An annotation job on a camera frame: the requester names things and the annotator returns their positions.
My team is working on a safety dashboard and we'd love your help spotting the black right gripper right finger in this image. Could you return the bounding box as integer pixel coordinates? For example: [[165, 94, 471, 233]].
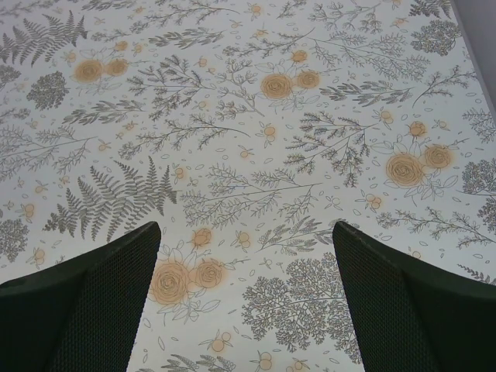
[[332, 222, 495, 371]]

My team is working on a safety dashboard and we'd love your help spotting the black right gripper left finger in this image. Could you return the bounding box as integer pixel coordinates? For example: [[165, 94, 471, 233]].
[[1, 222, 161, 372]]

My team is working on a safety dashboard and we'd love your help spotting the floral patterned table mat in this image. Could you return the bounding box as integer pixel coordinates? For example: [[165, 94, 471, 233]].
[[1, 1, 495, 371]]

